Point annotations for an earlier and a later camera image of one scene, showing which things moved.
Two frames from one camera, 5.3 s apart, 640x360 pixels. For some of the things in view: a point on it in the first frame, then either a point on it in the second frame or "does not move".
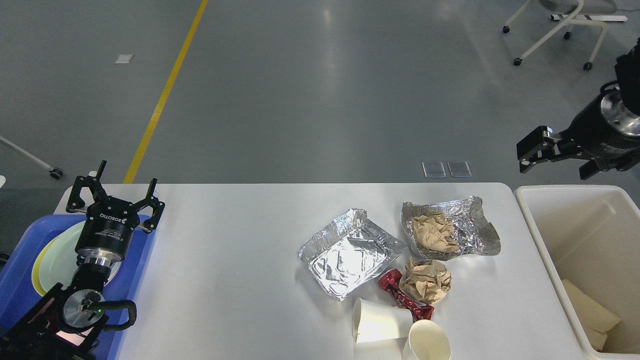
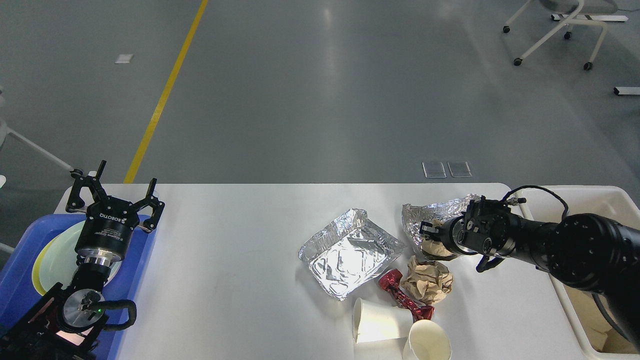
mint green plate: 58,260 does not move
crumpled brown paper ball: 426,281 does not move
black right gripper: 605,129 → 451,235
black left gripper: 107,232 does not move
